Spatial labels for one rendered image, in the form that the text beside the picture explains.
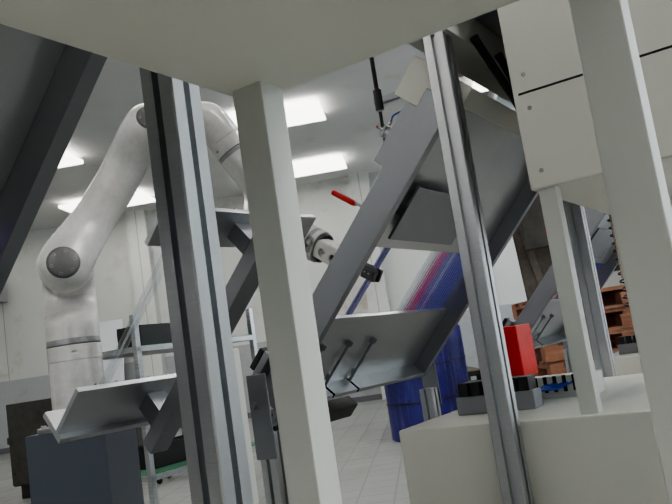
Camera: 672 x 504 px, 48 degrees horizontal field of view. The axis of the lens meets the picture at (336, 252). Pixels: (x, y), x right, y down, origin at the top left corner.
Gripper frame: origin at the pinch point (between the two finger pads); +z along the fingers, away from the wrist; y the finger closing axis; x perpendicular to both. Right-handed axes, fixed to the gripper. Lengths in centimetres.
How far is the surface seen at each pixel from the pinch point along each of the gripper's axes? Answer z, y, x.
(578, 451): 64, -32, 3
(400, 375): 7.1, 23.3, 26.6
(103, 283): -778, 652, 359
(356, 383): 6.4, 1.3, 26.5
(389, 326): 6.8, 6.1, 11.2
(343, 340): 6.3, -13.0, 13.8
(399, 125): 8.6, -28.1, -35.1
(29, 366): -815, 592, 519
